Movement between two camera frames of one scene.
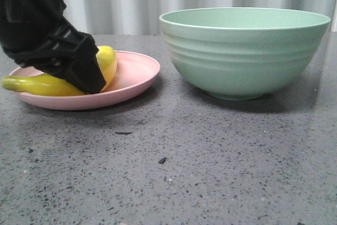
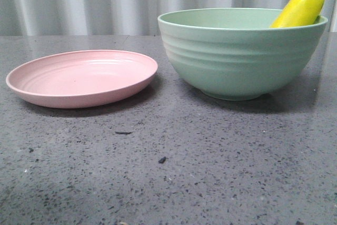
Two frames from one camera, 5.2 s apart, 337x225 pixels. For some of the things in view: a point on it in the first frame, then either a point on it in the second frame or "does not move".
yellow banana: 44,84 to 304,7
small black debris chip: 162,160 does not move
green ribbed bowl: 244,54 does not move
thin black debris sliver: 123,133 does not move
